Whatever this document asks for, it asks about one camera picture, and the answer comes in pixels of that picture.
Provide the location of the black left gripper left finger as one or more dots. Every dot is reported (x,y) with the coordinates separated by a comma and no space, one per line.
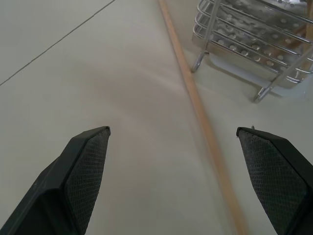
(61,186)

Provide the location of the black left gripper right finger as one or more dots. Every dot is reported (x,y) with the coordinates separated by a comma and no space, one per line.
(278,176)

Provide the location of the wooden chopstick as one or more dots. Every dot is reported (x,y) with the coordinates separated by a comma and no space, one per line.
(198,105)

